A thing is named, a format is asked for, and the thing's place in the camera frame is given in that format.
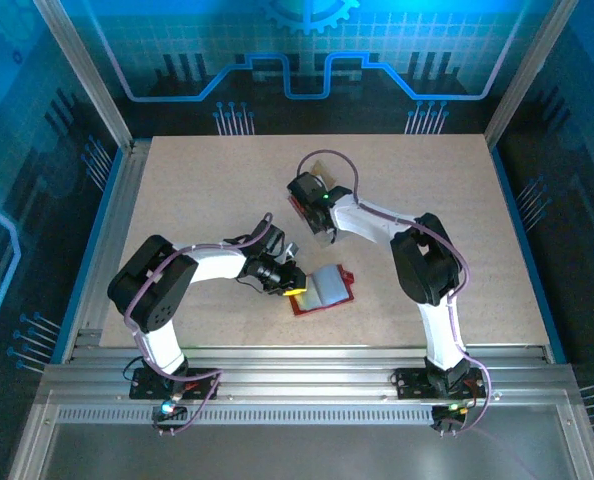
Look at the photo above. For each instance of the small control board with lights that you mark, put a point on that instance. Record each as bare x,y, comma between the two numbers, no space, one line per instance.
167,409
449,412

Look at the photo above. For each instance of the red leather card holder wallet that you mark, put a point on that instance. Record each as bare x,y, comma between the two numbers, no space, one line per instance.
327,290

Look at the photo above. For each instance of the red VIP card stack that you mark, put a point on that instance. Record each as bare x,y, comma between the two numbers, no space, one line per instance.
297,207

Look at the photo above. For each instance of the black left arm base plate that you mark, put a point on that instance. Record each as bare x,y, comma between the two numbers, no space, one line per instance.
147,387

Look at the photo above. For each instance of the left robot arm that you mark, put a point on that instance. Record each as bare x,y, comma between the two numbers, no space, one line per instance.
212,265

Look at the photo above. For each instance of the aluminium side rail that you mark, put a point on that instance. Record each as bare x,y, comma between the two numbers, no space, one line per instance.
119,200

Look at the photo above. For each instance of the grey metal panel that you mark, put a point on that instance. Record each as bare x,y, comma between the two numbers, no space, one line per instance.
302,455

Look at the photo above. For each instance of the aluminium frame post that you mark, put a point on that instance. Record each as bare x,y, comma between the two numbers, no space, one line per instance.
87,75
529,75

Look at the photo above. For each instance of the aluminium frame rail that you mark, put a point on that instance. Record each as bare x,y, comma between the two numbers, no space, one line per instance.
302,370

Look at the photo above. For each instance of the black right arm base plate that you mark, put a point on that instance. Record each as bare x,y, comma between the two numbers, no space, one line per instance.
412,382

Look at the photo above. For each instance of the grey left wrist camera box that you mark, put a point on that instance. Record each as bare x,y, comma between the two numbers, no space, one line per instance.
290,251

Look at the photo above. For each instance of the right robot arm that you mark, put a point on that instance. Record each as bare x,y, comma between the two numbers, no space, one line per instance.
367,220

